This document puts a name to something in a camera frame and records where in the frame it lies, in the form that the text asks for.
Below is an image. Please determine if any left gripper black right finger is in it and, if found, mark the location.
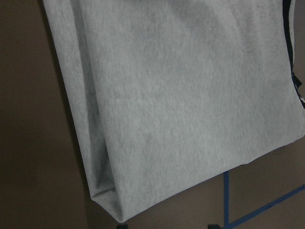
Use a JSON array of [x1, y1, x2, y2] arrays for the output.
[[208, 224, 221, 229]]

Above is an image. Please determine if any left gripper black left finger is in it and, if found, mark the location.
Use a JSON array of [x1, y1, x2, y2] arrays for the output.
[[116, 224, 129, 229]]

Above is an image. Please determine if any grey cartoon print t-shirt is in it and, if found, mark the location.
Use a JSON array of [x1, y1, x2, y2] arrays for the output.
[[43, 0, 305, 222]]

